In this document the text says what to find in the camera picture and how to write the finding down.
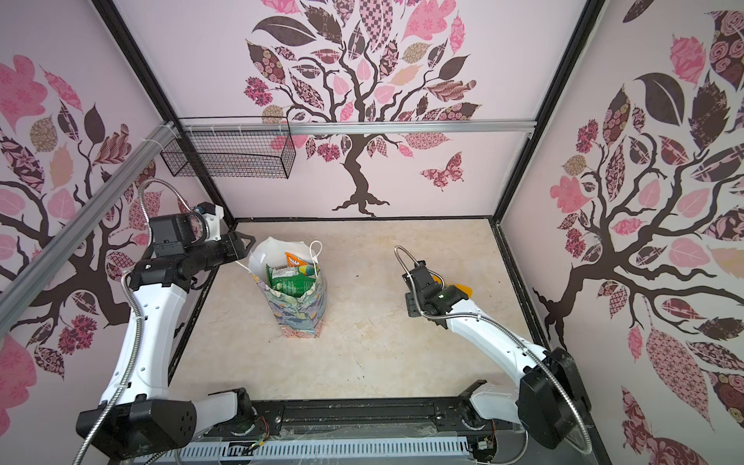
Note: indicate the black wire basket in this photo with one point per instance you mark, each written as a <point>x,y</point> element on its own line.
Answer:
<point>254,149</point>

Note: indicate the green snack bag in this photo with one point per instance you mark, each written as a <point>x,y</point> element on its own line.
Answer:
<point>291,281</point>

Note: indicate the white slotted cable duct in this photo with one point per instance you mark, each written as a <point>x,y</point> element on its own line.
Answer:
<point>306,451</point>

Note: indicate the aluminium rail left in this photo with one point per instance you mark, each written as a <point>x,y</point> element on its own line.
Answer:
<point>24,289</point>

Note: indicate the floral paper bag white handles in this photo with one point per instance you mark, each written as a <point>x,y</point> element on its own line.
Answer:
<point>297,317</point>

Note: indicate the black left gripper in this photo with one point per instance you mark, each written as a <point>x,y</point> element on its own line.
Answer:
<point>233,245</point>

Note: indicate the yellow snack bag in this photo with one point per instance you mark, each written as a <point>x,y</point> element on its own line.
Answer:
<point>464,289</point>

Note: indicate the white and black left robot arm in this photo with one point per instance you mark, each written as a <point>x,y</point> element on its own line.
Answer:
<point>136,415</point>

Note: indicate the black base frame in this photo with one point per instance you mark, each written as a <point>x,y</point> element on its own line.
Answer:
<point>489,441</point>

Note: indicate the aluminium rail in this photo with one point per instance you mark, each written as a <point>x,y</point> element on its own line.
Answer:
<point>369,128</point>
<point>24,289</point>

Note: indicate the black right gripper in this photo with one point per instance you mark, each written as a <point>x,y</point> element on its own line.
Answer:
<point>409,307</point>

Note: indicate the orange white snack bag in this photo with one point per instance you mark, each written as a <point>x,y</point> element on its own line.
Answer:
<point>294,260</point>

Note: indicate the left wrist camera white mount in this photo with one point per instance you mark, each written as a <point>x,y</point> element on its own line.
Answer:
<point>213,216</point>

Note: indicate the aluminium rail back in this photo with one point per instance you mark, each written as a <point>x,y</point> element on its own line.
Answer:
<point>369,128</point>

